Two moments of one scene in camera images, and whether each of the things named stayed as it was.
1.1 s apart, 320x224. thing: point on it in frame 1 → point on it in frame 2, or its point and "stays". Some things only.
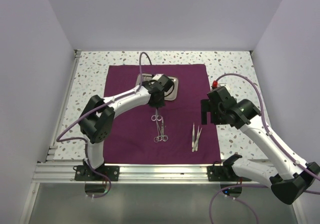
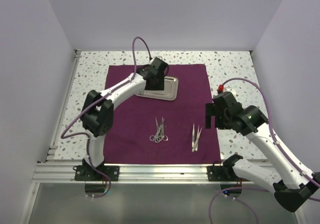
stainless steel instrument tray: x=171 y=95 stays
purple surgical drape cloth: x=172 y=135 stays
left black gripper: x=158 y=105 → x=160 y=87
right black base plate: x=223 y=173 stays
